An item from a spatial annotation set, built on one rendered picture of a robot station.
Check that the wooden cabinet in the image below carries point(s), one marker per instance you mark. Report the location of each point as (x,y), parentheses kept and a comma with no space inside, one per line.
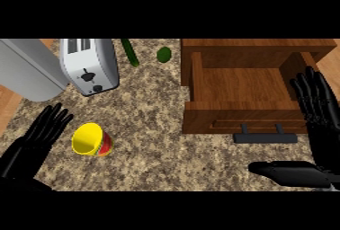
(260,55)

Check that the yellow cup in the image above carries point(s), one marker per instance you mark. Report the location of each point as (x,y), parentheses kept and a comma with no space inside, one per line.
(91,140)

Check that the green round vegetable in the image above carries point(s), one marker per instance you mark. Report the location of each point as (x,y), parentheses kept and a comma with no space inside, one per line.
(162,54)

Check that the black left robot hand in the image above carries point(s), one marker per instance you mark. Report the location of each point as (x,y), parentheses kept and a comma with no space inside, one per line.
(31,143)

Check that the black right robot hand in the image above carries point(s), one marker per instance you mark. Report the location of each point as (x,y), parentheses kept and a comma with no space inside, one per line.
(316,125)

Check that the silver toaster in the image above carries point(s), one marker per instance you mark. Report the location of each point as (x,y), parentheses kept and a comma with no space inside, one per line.
(88,66)

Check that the pale grey appliance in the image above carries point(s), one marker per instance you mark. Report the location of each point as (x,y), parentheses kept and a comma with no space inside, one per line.
(26,68)

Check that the green cucumber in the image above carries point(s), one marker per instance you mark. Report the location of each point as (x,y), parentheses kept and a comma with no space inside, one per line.
(130,52)

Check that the wooden drawer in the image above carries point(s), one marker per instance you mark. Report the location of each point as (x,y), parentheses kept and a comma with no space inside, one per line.
(241,99)

